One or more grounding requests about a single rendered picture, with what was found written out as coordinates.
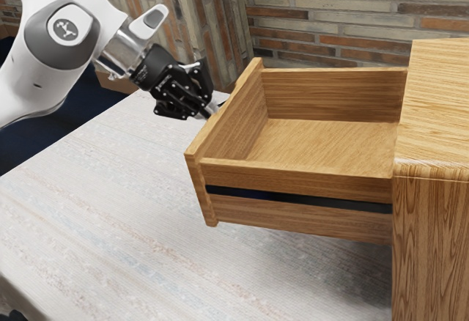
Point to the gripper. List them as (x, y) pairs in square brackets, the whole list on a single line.
[(154, 70)]

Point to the wooden drawer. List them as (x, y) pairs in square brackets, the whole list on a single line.
[(293, 152)]

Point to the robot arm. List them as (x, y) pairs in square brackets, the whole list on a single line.
[(44, 61)]

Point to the wooden cabinet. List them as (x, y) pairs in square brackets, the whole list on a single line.
[(432, 189)]

